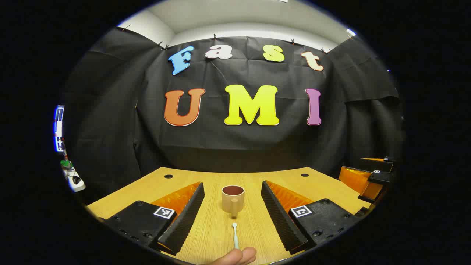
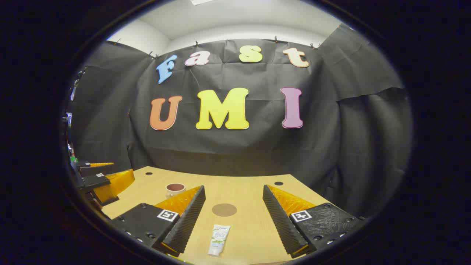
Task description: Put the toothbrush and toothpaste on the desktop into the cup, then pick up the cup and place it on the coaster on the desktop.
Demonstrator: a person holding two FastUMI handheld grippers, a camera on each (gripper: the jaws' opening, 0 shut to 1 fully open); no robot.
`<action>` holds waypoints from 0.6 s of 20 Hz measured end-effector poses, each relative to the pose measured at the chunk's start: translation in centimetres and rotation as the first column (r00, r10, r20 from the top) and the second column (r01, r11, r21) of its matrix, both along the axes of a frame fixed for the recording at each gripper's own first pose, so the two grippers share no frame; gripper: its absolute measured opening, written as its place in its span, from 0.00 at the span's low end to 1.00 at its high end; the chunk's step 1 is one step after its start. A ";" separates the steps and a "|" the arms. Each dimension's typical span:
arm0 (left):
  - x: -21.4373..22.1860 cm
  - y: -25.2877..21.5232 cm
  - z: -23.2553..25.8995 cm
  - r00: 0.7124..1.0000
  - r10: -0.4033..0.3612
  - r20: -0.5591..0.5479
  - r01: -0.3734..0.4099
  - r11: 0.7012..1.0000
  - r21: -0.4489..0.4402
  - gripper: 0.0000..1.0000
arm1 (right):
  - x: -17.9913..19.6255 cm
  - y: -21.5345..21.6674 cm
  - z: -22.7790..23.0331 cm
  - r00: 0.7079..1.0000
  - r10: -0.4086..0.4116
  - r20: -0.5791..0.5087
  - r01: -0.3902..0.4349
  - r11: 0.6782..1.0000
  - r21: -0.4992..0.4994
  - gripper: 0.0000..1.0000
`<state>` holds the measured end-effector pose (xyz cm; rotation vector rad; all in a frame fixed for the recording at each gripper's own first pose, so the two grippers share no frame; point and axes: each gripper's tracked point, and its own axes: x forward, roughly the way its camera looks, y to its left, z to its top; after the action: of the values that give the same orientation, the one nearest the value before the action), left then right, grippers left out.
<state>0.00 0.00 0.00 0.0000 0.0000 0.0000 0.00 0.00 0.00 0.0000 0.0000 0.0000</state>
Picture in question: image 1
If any wooden desktop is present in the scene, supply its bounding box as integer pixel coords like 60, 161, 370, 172
85, 167, 372, 265

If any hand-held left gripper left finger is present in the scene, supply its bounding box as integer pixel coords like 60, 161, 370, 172
99, 181, 205, 256

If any black backdrop cloth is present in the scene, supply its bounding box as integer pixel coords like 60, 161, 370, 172
63, 26, 405, 203

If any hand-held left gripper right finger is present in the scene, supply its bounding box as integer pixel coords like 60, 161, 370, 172
261, 180, 369, 255

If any bright monitor screen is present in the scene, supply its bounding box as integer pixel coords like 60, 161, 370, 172
53, 105, 66, 152

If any beige cup with brown inside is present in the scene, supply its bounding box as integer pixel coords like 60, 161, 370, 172
221, 185, 245, 218

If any pale green toothbrush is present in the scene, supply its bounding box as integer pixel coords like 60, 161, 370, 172
231, 222, 240, 250

